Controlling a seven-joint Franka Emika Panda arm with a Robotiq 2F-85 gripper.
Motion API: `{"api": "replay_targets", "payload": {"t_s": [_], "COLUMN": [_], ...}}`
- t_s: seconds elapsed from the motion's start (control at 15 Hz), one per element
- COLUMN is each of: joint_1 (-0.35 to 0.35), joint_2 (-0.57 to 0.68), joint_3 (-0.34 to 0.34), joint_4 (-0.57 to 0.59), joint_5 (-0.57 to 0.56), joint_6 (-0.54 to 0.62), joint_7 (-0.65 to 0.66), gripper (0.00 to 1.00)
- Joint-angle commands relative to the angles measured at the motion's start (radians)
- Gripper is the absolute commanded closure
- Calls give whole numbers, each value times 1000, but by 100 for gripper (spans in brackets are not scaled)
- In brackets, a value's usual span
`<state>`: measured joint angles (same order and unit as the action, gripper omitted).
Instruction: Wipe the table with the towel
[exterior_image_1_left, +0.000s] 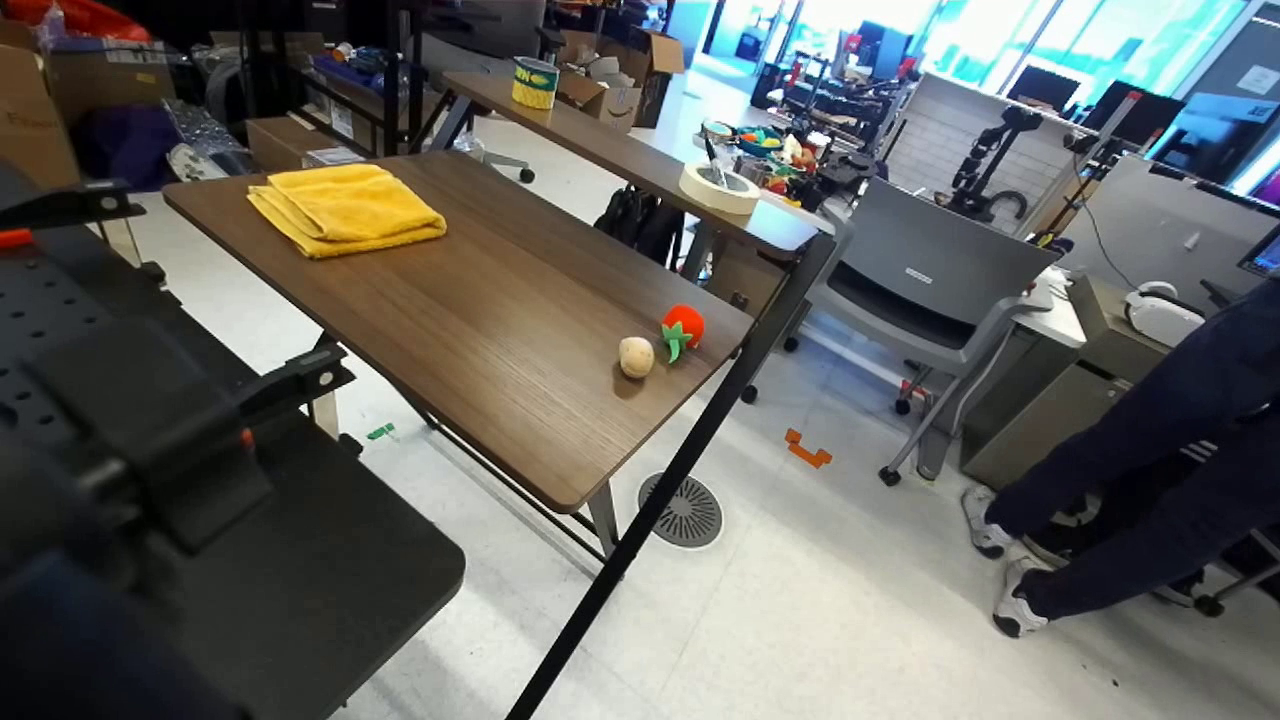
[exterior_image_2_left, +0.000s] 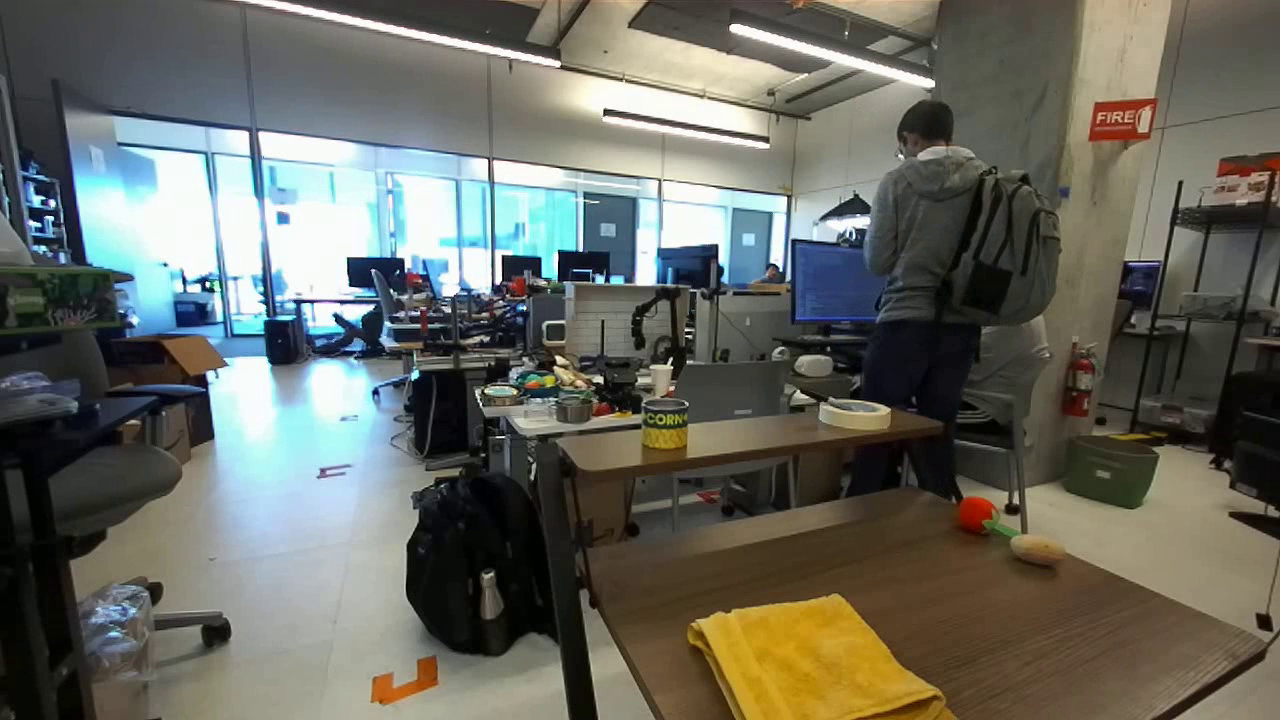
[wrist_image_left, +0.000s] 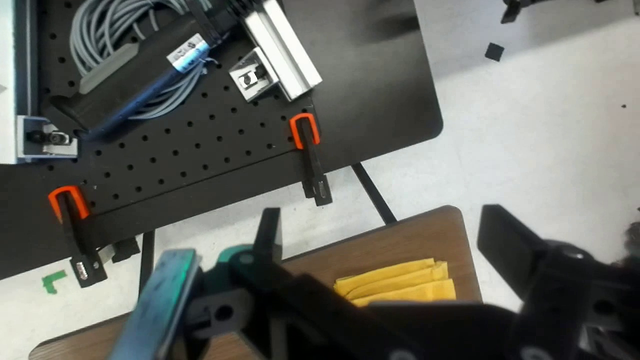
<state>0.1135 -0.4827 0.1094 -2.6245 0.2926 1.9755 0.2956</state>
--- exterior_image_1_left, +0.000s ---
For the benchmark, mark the brown cardboard box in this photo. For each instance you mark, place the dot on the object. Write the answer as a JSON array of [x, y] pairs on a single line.
[[592, 88]]

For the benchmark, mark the red and green toy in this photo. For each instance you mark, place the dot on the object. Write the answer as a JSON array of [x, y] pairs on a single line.
[[685, 323]]

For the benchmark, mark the long wooden desk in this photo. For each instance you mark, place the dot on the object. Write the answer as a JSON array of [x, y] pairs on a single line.
[[625, 151]]

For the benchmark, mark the large black backpack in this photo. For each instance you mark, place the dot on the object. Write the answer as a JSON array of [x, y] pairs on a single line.
[[643, 220]]

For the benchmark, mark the grey cabinet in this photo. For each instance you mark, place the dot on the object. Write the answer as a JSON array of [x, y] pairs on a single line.
[[1041, 402]]

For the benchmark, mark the white rounded device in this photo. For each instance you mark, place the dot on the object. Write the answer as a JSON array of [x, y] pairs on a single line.
[[1164, 323]]

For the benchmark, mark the grey plastic cart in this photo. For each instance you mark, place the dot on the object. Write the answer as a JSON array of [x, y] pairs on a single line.
[[920, 260]]

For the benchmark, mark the yellow green tub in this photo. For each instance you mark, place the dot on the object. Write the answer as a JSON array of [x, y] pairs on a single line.
[[535, 84]]

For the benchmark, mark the black background robot arm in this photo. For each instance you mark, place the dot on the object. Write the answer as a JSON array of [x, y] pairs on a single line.
[[982, 163]]

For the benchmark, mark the person in dark trousers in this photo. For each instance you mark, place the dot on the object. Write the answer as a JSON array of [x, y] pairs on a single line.
[[1161, 455]]

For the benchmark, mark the yellow towel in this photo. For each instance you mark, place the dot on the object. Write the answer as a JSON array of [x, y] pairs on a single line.
[[346, 207]]

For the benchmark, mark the flat brown box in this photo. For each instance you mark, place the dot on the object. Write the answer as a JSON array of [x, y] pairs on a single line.
[[300, 142]]

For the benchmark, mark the light grey desk partition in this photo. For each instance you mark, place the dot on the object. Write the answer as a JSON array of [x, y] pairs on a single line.
[[932, 133]]

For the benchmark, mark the black rolling chair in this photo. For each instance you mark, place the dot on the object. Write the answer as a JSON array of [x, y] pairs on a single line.
[[1211, 605]]

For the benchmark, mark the white tape roll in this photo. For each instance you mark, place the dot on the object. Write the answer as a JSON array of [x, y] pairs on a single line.
[[722, 195]]

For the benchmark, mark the beige ball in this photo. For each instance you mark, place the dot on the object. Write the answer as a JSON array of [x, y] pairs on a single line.
[[638, 356]]

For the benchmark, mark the black monitor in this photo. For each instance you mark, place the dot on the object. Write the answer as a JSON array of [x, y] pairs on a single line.
[[1134, 112], [1041, 88]]

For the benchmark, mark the black tripod pole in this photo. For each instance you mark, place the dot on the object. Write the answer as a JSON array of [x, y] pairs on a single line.
[[643, 524]]

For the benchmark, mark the orange floor marker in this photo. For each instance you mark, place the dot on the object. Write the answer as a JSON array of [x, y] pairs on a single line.
[[805, 449]]

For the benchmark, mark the round floor drain cover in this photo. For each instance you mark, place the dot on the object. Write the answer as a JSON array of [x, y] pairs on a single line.
[[696, 514]]

